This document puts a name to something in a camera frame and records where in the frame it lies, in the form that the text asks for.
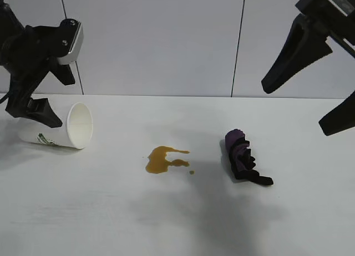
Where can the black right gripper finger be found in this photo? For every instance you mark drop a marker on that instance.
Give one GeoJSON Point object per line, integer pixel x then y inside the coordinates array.
{"type": "Point", "coordinates": [296, 53]}
{"type": "Point", "coordinates": [341, 117]}

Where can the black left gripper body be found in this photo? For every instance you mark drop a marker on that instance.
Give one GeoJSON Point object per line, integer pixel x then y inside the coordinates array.
{"type": "Point", "coordinates": [27, 56]}

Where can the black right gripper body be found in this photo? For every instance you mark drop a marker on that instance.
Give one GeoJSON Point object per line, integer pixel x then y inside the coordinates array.
{"type": "Point", "coordinates": [316, 9]}

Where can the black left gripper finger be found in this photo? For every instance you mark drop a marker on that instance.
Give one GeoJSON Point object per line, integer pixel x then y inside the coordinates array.
{"type": "Point", "coordinates": [41, 113]}
{"type": "Point", "coordinates": [65, 74]}

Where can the white paper coffee cup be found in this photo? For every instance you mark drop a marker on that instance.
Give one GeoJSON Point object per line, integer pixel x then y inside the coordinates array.
{"type": "Point", "coordinates": [80, 125]}

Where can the purple and black cloth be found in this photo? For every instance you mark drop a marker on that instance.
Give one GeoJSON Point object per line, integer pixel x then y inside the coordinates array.
{"type": "Point", "coordinates": [240, 159]}

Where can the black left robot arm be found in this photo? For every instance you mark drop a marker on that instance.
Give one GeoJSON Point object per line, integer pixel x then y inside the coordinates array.
{"type": "Point", "coordinates": [8, 12]}

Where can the brown coffee spill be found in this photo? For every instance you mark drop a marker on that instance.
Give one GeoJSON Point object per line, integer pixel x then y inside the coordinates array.
{"type": "Point", "coordinates": [157, 161]}

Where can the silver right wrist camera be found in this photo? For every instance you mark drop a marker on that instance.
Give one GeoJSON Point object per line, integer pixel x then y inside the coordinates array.
{"type": "Point", "coordinates": [338, 2]}

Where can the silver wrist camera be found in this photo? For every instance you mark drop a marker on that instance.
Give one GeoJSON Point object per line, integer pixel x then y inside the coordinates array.
{"type": "Point", "coordinates": [73, 44]}
{"type": "Point", "coordinates": [338, 2]}

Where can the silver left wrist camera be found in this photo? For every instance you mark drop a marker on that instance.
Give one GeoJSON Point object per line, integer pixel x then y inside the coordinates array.
{"type": "Point", "coordinates": [73, 44]}

